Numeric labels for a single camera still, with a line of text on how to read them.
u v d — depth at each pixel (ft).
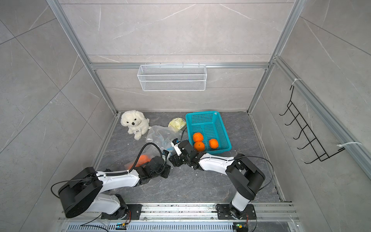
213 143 3.07
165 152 2.57
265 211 2.46
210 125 3.63
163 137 3.19
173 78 3.29
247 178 1.49
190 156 2.21
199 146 2.99
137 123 3.12
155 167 2.23
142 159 2.25
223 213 2.38
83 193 1.40
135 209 2.48
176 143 2.55
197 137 3.13
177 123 3.52
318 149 2.01
